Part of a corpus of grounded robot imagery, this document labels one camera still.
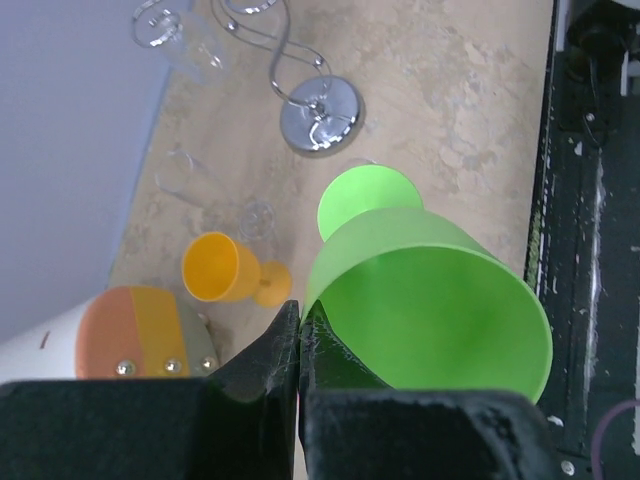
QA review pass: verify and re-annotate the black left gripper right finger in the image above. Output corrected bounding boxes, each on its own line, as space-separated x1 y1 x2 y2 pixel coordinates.
299 304 561 479

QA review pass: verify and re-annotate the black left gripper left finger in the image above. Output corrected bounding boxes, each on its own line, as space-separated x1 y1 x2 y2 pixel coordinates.
1 300 300 479

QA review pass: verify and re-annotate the green plastic wine glass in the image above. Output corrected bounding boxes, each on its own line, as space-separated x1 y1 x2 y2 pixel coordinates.
303 164 553 401

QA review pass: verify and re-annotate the short clear wine glass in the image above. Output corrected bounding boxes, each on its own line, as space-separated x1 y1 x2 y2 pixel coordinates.
147 9 227 85

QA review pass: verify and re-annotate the yellow plastic wine glass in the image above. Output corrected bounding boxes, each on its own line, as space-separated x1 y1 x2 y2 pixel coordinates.
181 232 292 307

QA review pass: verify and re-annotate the chrome wine glass rack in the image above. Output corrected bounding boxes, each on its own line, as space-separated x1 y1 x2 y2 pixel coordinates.
130 0 362 160

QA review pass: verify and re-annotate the tall clear champagne flute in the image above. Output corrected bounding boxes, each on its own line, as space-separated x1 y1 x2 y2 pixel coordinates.
154 149 276 241

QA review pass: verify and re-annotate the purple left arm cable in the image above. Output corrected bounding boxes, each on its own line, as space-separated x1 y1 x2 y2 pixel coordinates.
589 399 640 480

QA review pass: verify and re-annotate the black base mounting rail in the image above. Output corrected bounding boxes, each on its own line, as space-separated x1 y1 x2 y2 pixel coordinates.
525 1 639 479

